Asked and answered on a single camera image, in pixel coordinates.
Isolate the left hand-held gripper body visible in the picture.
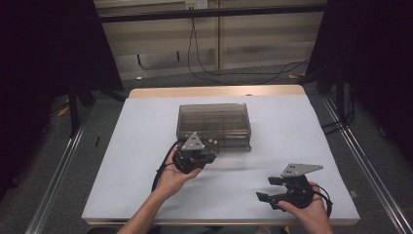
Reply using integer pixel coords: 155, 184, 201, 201
171, 132, 208, 176

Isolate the black curtain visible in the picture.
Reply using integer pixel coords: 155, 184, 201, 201
0, 0, 125, 203
305, 0, 413, 164

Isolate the white table mat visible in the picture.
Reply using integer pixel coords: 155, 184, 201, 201
81, 95, 360, 222

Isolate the right hand-held gripper cable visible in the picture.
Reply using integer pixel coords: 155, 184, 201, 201
313, 184, 334, 218

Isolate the white wall socket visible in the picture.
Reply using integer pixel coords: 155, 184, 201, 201
184, 0, 208, 10

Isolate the metal floor rail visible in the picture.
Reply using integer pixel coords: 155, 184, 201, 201
24, 123, 87, 234
320, 94, 413, 234

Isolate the person's left hand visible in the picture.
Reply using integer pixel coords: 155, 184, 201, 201
155, 147, 204, 201

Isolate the black floor cable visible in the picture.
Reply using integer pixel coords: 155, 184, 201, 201
187, 18, 311, 86

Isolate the hand-held gripper cable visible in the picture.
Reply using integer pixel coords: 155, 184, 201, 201
151, 139, 183, 193
313, 184, 334, 218

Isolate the person's right hand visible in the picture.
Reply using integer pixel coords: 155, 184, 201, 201
277, 183, 334, 234

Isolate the black horizontal bar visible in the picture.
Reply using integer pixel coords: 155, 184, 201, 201
96, 3, 329, 23

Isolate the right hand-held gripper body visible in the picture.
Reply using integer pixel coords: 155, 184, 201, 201
269, 163, 324, 210

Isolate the smoky transparent drawer box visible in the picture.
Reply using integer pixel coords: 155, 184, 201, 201
175, 102, 253, 154

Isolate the left hand-held gripper cable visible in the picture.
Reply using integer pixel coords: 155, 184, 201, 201
151, 139, 183, 193

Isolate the black stand pole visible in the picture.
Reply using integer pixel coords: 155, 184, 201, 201
66, 81, 81, 137
335, 64, 347, 123

